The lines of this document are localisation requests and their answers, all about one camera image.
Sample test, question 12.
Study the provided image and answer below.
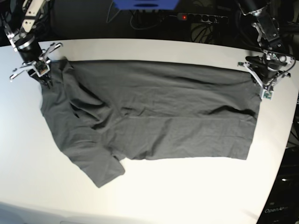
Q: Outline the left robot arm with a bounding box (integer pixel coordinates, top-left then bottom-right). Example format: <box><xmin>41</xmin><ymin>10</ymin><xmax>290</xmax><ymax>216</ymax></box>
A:
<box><xmin>236</xmin><ymin>0</ymin><xmax>296</xmax><ymax>90</ymax></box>

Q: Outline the black box with lettering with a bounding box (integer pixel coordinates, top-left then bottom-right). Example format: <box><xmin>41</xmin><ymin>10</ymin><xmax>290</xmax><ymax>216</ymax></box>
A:
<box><xmin>257</xmin><ymin>147</ymin><xmax>299</xmax><ymax>224</ymax></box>

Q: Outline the black power strip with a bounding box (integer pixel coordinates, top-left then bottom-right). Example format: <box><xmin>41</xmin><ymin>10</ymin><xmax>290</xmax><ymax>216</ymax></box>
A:
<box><xmin>176</xmin><ymin>13</ymin><xmax>229</xmax><ymax>24</ymax></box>

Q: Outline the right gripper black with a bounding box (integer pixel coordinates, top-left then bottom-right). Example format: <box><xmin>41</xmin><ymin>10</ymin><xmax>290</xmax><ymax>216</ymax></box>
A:
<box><xmin>18</xmin><ymin>43</ymin><xmax>51</xmax><ymax>88</ymax></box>

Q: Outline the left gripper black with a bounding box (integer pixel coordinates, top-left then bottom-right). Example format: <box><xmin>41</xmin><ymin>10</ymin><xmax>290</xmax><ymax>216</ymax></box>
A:
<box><xmin>246</xmin><ymin>55</ymin><xmax>293</xmax><ymax>84</ymax></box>

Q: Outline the blue plastic bin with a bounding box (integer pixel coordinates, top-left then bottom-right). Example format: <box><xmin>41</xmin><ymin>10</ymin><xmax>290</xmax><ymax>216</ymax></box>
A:
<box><xmin>113</xmin><ymin>0</ymin><xmax>179</xmax><ymax>10</ymax></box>

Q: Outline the grey T-shirt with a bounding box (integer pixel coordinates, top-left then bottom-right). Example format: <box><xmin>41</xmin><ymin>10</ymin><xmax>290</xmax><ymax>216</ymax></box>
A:
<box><xmin>41</xmin><ymin>59</ymin><xmax>261</xmax><ymax>187</ymax></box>

